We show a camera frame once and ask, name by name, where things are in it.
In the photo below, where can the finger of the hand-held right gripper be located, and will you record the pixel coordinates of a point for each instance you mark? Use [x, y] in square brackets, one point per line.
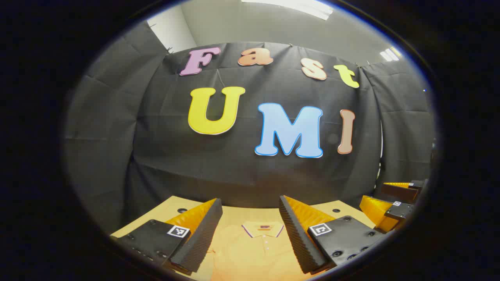
[400, 211]
[398, 191]

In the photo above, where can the small ceiling light panel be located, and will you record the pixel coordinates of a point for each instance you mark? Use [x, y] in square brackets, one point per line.
[390, 54]

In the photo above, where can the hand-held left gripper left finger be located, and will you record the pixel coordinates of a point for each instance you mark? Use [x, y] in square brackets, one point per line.
[203, 230]

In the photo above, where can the black backdrop cloth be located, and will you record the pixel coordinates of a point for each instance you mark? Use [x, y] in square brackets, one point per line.
[164, 156]

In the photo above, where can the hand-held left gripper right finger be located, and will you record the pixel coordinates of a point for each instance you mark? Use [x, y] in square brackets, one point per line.
[297, 234]

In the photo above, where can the orange T-shirt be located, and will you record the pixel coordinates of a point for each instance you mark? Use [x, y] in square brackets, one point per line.
[250, 253]

